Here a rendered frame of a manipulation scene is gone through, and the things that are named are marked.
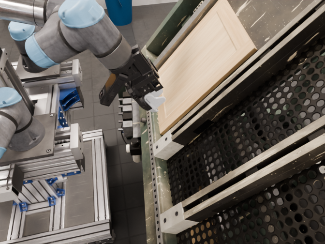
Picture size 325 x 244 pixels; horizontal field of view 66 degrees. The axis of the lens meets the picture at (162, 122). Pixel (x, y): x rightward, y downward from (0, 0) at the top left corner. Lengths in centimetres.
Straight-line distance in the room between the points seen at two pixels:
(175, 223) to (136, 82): 50
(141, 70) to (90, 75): 247
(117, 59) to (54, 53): 13
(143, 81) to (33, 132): 59
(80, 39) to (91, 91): 232
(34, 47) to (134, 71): 22
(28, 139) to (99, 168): 93
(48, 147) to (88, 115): 155
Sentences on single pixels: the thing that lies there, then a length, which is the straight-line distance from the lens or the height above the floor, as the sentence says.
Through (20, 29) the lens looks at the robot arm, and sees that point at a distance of 138.
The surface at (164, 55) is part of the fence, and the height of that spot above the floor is 102.
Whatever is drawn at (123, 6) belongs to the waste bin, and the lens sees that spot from 380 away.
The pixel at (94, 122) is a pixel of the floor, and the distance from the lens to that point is 253.
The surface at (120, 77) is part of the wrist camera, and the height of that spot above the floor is 146.
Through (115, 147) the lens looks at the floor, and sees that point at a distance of 229.
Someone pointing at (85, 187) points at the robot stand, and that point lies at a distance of 190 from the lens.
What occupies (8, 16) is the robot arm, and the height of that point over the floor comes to 156.
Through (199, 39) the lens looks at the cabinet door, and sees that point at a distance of 129.
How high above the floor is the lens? 184
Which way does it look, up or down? 49 degrees down
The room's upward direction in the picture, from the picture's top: straight up
